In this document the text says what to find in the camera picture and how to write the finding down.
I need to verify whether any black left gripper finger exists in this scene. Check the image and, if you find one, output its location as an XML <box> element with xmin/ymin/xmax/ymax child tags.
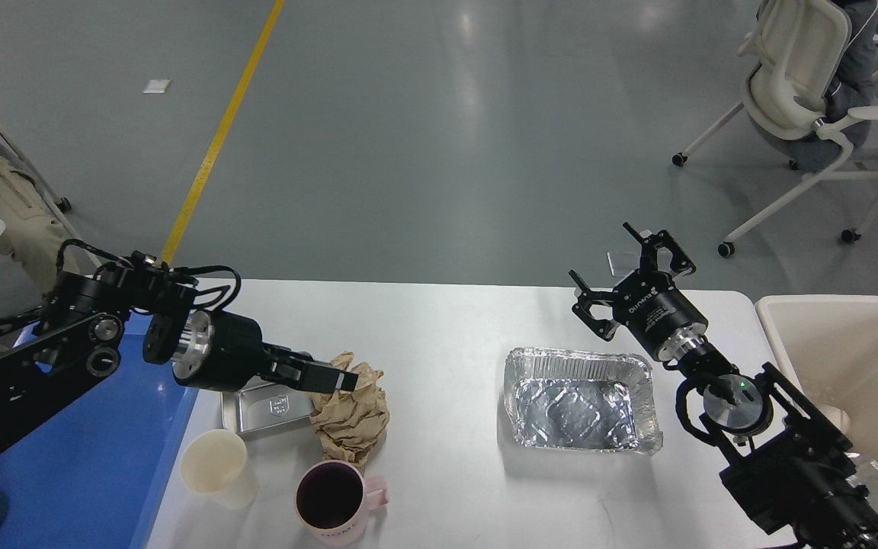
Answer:
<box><xmin>262</xmin><ymin>345</ymin><xmax>359</xmax><ymax>395</ymax></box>

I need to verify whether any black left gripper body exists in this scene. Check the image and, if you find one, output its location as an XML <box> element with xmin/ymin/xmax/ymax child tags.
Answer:
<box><xmin>173</xmin><ymin>310</ymin><xmax>271</xmax><ymax>392</ymax></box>

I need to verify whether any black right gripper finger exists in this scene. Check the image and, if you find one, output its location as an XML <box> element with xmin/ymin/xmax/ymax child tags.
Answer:
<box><xmin>569</xmin><ymin>270</ymin><xmax>620</xmax><ymax>341</ymax></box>
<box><xmin>621</xmin><ymin>223</ymin><xmax>697</xmax><ymax>278</ymax></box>

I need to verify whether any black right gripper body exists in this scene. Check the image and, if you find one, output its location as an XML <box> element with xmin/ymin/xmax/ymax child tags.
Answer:
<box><xmin>612</xmin><ymin>270</ymin><xmax>710</xmax><ymax>362</ymax></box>

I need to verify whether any brown paper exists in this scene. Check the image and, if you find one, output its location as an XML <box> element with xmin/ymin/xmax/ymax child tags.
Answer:
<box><xmin>307</xmin><ymin>352</ymin><xmax>390</xmax><ymax>472</ymax></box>

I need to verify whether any pink mug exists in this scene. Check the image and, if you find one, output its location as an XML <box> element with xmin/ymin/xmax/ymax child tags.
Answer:
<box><xmin>295</xmin><ymin>460</ymin><xmax>389</xmax><ymax>548</ymax></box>

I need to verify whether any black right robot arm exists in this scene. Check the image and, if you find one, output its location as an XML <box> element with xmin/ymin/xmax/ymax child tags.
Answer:
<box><xmin>569</xmin><ymin>223</ymin><xmax>878</xmax><ymax>548</ymax></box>

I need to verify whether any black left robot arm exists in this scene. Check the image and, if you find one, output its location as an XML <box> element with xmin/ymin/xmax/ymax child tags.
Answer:
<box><xmin>0</xmin><ymin>239</ymin><xmax>359</xmax><ymax>454</ymax></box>

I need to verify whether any small stainless steel tray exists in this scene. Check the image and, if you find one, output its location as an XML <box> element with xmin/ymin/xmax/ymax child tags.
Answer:
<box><xmin>220</xmin><ymin>378</ymin><xmax>314</xmax><ymax>440</ymax></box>

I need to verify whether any aluminium foil container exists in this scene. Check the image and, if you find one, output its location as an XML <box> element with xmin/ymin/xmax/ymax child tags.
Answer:
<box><xmin>502</xmin><ymin>347</ymin><xmax>663</xmax><ymax>456</ymax></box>

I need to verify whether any white paper cup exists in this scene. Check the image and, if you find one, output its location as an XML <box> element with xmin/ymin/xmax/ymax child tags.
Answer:
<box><xmin>178</xmin><ymin>429</ymin><xmax>259</xmax><ymax>510</ymax></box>

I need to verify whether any blue plastic tray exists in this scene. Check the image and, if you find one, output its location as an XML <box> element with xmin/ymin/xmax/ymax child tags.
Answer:
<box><xmin>0</xmin><ymin>316</ymin><xmax>197</xmax><ymax>548</ymax></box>

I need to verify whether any beige plastic bin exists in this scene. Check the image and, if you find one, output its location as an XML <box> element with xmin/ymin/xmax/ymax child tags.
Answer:
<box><xmin>756</xmin><ymin>294</ymin><xmax>878</xmax><ymax>463</ymax></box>

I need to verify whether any white office chair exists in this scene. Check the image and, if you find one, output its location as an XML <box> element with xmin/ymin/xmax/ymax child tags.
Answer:
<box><xmin>672</xmin><ymin>1</ymin><xmax>878</xmax><ymax>258</ymax></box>

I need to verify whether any seated person in jeans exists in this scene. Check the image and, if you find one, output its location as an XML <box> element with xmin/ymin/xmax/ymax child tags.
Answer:
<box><xmin>790</xmin><ymin>0</ymin><xmax>878</xmax><ymax>172</ymax></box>

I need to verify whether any person in black shirt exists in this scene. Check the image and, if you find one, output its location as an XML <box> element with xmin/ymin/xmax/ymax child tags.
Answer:
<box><xmin>0</xmin><ymin>154</ymin><xmax>66</xmax><ymax>294</ymax></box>

